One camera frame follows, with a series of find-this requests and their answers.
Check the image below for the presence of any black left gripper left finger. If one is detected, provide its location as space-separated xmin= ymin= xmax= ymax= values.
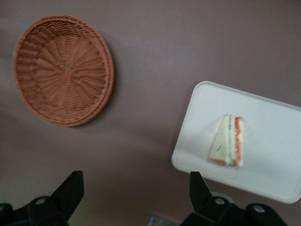
xmin=0 ymin=170 xmax=85 ymax=226

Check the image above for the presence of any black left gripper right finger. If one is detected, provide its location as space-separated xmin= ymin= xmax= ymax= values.
xmin=181 ymin=171 xmax=289 ymax=226

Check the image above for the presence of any triangular sandwich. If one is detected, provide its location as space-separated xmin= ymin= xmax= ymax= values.
xmin=206 ymin=114 xmax=245 ymax=168

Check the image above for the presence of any cream plastic tray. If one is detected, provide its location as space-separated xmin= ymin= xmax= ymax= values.
xmin=171 ymin=81 xmax=301 ymax=205

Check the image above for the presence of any brown round wicker basket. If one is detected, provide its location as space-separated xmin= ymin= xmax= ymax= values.
xmin=12 ymin=14 xmax=116 ymax=128

